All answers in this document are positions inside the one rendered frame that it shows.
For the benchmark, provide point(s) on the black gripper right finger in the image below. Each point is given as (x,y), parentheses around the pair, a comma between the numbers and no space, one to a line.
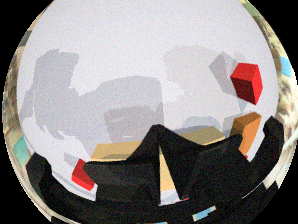
(186,158)

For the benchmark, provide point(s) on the red square block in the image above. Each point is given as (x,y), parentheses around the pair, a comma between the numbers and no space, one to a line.
(80,178)
(247,82)

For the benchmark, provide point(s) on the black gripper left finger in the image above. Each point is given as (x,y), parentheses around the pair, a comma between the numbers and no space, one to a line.
(142,167)

